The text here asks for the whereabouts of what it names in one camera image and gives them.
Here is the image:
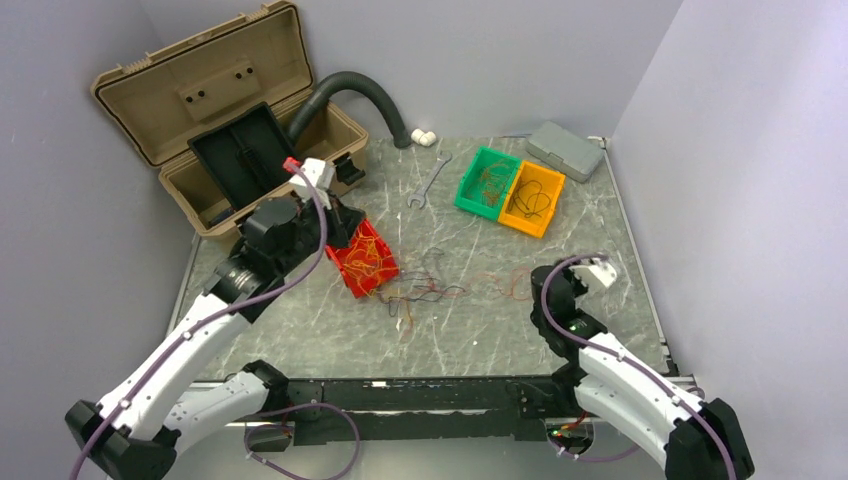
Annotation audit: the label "tan plastic toolbox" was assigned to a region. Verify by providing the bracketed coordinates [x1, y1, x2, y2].
[90, 0, 370, 241]

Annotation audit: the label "brown wires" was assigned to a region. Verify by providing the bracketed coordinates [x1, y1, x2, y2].
[471, 158, 518, 208]

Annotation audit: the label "dark purple wire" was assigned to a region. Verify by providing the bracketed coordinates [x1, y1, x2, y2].
[511, 175, 554, 220]

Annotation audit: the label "silver open-end wrench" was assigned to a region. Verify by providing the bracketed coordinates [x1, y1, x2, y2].
[407, 150, 453, 209]

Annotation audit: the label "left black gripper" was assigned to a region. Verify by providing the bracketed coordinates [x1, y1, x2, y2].
[277, 188, 367, 275]

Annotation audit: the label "green plastic bin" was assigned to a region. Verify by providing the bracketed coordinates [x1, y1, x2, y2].
[454, 146, 522, 221]

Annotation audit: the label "black toolbox tray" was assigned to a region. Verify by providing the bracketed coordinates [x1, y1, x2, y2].
[188, 102, 298, 210]

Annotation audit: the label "red plastic bin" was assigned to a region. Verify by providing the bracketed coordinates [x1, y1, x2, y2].
[324, 219, 400, 299]

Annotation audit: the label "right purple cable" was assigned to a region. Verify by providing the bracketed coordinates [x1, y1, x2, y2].
[540, 252, 738, 480]

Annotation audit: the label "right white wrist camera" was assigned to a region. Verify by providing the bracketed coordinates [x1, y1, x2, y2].
[570, 259, 618, 291]

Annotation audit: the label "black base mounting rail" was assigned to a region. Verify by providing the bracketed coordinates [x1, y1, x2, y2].
[244, 375, 582, 446]

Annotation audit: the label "purple cable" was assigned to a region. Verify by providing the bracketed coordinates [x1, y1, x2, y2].
[69, 165, 362, 480]
[540, 252, 738, 480]

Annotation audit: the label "coloured wire bundle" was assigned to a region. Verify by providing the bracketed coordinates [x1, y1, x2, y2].
[377, 248, 531, 342]

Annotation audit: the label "yellow wire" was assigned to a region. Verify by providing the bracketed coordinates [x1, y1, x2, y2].
[337, 231, 395, 293]

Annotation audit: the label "orange plastic bin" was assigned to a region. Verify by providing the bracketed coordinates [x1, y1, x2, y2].
[497, 161, 566, 238]

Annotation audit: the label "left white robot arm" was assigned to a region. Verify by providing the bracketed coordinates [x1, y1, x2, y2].
[65, 196, 366, 479]

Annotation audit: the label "black corrugated hose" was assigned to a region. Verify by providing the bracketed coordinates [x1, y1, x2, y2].
[286, 70, 413, 150]

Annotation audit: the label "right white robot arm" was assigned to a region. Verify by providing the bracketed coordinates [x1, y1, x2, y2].
[530, 262, 756, 479]

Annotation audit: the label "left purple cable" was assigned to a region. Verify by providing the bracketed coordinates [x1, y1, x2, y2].
[69, 165, 362, 480]

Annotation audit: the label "grey plastic case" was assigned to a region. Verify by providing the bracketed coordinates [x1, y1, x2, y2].
[526, 121, 604, 183]

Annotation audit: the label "white pipe fitting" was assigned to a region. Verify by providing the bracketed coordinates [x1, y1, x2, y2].
[410, 128, 438, 147]

